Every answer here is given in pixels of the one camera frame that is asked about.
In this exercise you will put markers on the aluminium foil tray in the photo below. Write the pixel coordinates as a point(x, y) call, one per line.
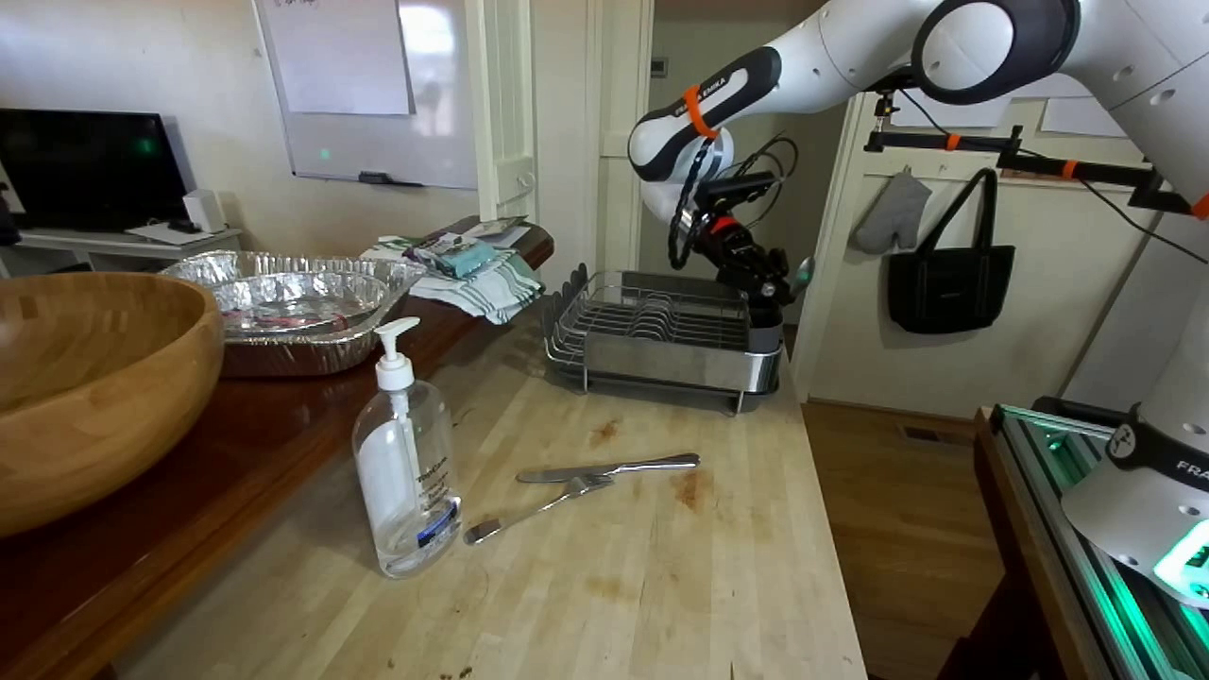
point(296, 305)

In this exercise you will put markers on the teal folded cloth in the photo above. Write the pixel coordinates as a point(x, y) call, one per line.
point(463, 263)

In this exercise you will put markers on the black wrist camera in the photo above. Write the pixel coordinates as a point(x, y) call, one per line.
point(739, 190)

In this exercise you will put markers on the white wall paper sheet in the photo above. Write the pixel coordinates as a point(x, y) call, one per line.
point(1091, 114)
point(989, 114)

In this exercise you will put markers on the white desk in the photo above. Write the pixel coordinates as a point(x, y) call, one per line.
point(77, 243)

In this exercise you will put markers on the white paper on whiteboard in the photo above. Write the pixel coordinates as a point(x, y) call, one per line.
point(332, 57)

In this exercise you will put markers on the black whiteboard marker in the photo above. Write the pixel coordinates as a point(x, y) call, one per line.
point(392, 180)

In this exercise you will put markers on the white whiteboard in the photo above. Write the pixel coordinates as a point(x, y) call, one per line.
point(379, 136)

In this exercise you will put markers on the black monitor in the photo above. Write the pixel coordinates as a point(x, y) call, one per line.
point(87, 172)

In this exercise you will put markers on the grey metal dish rack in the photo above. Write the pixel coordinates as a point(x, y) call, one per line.
point(665, 359)

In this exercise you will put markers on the silver spoon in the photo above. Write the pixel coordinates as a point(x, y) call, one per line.
point(801, 270)

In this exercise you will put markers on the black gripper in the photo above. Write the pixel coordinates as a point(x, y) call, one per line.
point(743, 252)

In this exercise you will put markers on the striped folded kitchen towels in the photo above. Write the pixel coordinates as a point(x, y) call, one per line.
point(485, 292)

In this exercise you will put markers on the clear hand sanitizer pump bottle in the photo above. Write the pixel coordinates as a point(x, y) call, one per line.
point(400, 479)

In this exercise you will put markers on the grey oven mitt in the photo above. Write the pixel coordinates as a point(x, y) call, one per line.
point(892, 214)

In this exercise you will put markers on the black stereo camera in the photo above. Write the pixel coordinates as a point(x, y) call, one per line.
point(892, 81)

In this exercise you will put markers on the large wooden bowl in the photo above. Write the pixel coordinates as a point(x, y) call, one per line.
point(87, 401)

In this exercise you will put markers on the black cutlery holder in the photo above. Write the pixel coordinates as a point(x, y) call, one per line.
point(757, 321)

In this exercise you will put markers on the silver table knife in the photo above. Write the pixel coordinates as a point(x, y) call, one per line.
point(654, 466)

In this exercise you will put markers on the black tote bag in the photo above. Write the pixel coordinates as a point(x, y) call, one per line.
point(948, 286)

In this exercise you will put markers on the aluminium robot mounting stand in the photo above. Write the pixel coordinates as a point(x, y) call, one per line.
point(1043, 529)

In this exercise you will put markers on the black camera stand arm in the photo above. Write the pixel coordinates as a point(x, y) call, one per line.
point(1006, 151)

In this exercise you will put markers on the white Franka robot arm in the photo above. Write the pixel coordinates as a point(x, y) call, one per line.
point(665, 133)

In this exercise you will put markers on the silver fork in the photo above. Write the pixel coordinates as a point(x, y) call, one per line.
point(516, 514)

